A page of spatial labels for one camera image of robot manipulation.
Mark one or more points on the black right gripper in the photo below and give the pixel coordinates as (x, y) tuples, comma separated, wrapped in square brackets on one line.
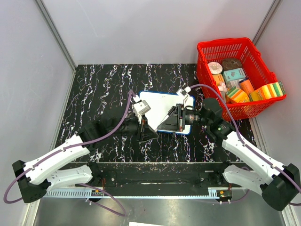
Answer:
[(174, 122)]

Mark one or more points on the orange pink package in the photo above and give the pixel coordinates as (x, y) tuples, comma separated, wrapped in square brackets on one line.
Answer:
[(218, 78)]

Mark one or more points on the teal box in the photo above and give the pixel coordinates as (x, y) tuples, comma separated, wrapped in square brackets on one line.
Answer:
[(235, 74)]

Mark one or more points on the orange cylinder package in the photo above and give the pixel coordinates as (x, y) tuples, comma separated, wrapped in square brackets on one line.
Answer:
[(246, 86)]

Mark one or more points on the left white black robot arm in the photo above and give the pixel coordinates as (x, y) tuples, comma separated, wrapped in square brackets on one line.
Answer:
[(37, 177)]

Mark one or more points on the yellow orange sponge pack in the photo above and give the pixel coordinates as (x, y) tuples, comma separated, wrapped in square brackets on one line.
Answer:
[(268, 91)]

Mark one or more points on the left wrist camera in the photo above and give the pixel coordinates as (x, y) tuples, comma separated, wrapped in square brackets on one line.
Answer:
[(140, 109)]

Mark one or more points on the blue framed whiteboard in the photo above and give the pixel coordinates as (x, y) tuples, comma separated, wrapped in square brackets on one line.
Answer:
[(160, 103)]

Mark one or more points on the red plastic basket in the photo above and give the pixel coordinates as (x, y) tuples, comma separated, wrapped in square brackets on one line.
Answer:
[(253, 66)]

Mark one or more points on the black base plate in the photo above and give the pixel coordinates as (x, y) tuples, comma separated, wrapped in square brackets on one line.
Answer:
[(112, 174)]

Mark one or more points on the white slotted cable duct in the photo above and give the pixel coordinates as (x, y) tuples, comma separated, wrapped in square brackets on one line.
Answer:
[(141, 191)]

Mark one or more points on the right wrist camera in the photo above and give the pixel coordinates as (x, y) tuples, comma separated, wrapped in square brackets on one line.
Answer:
[(184, 94)]

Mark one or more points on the brown round item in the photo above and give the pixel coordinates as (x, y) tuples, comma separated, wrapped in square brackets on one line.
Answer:
[(231, 64)]

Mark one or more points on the white tape roll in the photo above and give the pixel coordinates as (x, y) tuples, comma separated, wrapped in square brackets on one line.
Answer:
[(215, 68)]

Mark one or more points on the green yellow sponge box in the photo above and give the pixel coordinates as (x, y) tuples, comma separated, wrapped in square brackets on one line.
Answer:
[(237, 95)]

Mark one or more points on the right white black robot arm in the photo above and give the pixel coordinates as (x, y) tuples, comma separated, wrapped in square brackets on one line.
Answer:
[(278, 184)]

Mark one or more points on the white grey box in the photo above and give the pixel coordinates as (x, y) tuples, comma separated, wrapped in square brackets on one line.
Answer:
[(233, 83)]

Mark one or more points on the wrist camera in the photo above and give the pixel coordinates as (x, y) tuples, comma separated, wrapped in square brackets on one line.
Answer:
[(184, 94), (140, 109)]

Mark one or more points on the white paper sheet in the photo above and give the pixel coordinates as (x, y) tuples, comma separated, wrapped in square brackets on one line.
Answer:
[(141, 224)]

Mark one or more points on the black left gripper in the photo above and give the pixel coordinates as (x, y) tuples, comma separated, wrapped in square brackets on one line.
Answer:
[(146, 133)]

